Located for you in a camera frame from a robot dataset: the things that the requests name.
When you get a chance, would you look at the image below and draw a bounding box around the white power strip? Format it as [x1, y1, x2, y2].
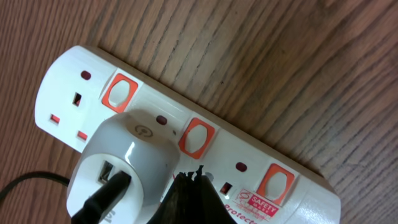
[34, 45, 341, 223]

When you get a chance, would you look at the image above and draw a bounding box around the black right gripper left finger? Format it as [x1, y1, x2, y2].
[147, 172, 195, 224]

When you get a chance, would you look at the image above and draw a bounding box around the white charger plug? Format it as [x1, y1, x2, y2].
[67, 110, 180, 223]

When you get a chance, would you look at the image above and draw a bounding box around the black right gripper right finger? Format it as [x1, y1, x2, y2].
[194, 165, 236, 224]

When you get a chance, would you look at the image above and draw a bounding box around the black charger cable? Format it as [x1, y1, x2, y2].
[0, 170, 133, 224]

